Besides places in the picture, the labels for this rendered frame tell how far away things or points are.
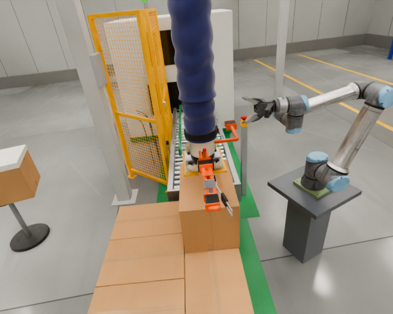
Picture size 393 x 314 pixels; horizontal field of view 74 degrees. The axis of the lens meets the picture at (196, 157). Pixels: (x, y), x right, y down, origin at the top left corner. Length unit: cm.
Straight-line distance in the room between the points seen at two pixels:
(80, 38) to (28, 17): 877
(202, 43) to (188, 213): 103
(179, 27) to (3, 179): 212
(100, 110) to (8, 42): 918
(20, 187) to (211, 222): 189
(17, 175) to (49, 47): 888
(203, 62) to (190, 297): 140
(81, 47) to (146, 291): 215
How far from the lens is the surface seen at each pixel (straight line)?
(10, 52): 1197
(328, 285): 264
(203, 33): 151
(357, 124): 193
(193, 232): 188
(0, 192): 302
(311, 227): 239
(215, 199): 130
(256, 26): 1147
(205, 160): 162
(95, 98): 290
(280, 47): 511
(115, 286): 199
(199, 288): 185
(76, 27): 280
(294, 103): 152
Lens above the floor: 210
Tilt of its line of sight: 30 degrees down
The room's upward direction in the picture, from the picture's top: 6 degrees counter-clockwise
